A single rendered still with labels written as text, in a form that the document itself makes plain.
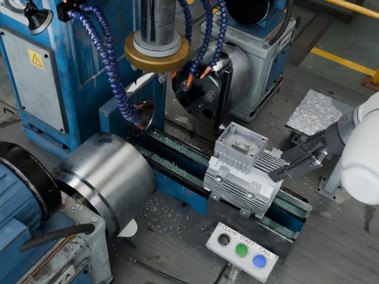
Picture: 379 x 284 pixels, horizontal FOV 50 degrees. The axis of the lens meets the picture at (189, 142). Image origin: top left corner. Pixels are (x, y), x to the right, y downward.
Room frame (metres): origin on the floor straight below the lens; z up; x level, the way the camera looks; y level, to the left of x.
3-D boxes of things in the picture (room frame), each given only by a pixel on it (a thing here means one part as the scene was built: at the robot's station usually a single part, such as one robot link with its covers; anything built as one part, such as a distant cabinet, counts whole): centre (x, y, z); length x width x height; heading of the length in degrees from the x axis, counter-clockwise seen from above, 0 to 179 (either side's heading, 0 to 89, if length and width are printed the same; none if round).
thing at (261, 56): (1.46, -0.19, 0.99); 0.35 x 0.31 x 0.37; 152
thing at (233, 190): (0.79, -0.18, 1.02); 0.20 x 0.19 x 0.19; 63
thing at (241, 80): (1.23, -0.07, 1.04); 0.41 x 0.25 x 0.25; 152
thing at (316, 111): (1.21, -0.53, 0.86); 0.27 x 0.24 x 0.12; 152
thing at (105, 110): (1.01, 0.22, 0.97); 0.30 x 0.11 x 0.34; 152
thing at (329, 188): (0.95, -0.53, 1.01); 0.08 x 0.08 x 0.42; 62
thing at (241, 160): (0.81, -0.15, 1.11); 0.12 x 0.11 x 0.07; 63
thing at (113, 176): (0.62, 0.25, 1.04); 0.37 x 0.25 x 0.25; 152
